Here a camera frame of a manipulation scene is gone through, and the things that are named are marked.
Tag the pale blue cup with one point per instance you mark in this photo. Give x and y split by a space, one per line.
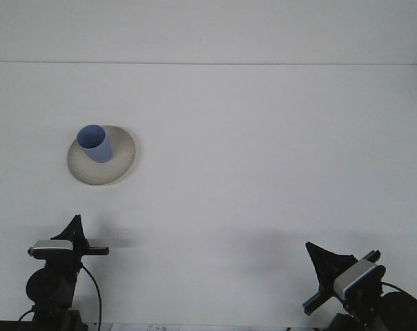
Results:
98 151

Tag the pale round plate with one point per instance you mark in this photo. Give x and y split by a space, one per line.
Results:
105 172

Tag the black base board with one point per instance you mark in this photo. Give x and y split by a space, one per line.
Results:
1 327

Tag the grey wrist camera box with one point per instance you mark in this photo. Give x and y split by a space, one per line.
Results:
357 277
51 245

